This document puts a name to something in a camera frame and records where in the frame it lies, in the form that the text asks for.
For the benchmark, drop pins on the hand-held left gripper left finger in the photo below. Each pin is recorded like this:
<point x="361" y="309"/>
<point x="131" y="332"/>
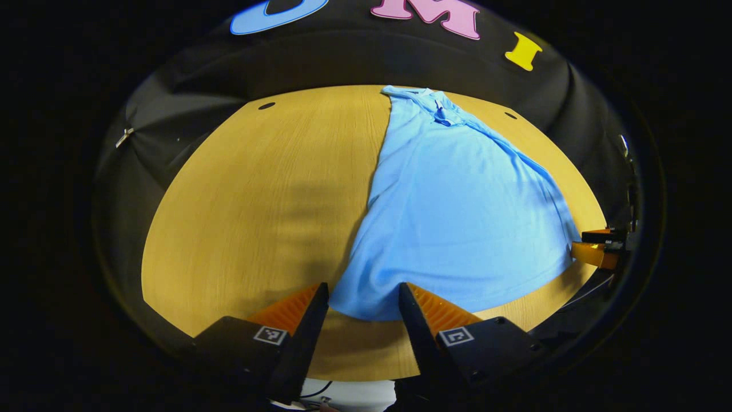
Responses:
<point x="309" y="343"/>

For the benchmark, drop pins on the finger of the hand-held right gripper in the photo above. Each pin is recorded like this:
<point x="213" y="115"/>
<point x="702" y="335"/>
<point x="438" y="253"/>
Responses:
<point x="606" y="236"/>
<point x="597" y="254"/>

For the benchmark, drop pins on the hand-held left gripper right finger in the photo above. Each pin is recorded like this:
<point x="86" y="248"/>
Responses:
<point x="417" y="337"/>

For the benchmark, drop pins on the light blue T-shirt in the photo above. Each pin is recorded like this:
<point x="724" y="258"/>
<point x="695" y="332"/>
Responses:
<point x="457" y="217"/>

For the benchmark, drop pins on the white backdrop clip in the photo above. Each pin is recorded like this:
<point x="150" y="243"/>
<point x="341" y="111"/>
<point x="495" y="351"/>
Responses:
<point x="124" y="136"/>

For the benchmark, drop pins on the black backdrop cloth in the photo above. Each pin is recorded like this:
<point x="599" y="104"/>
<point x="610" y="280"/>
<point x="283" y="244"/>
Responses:
<point x="354" y="57"/>

